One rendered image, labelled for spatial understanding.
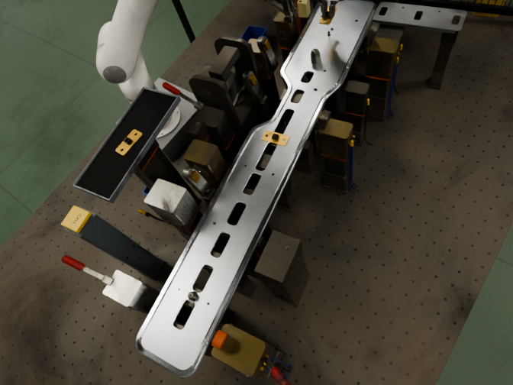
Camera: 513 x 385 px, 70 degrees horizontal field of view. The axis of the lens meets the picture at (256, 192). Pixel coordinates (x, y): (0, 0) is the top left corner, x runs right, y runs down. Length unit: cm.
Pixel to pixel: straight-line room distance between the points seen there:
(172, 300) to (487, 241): 99
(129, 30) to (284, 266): 85
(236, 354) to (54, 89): 304
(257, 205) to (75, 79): 272
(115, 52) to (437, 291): 124
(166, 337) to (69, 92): 273
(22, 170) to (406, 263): 272
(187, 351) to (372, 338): 56
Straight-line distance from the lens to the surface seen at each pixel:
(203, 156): 109
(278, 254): 96
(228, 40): 122
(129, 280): 105
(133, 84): 145
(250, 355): 90
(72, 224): 108
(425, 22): 149
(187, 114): 162
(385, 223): 134
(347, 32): 145
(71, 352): 154
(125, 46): 131
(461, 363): 200
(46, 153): 318
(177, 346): 102
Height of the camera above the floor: 193
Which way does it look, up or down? 60 degrees down
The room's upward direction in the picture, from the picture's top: 24 degrees counter-clockwise
